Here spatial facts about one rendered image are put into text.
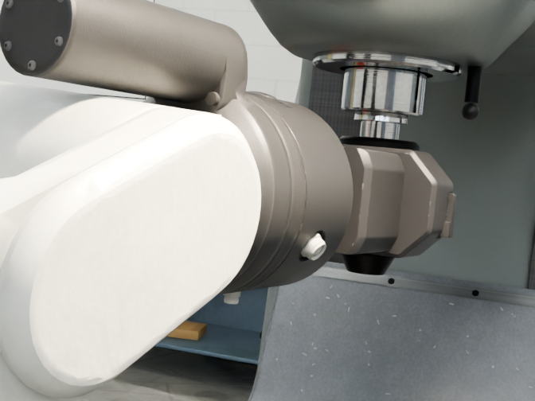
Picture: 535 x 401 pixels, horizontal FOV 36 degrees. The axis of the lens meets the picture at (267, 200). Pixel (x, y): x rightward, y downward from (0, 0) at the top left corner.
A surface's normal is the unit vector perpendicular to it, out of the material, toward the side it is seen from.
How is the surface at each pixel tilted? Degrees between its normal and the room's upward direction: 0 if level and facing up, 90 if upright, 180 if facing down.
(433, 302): 63
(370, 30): 148
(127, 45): 100
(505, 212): 90
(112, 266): 94
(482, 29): 134
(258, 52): 90
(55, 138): 56
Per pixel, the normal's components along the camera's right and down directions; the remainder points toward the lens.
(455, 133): -0.32, 0.02
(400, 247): -0.55, -0.01
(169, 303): 0.82, 0.18
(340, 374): -0.25, -0.43
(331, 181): 0.83, -0.08
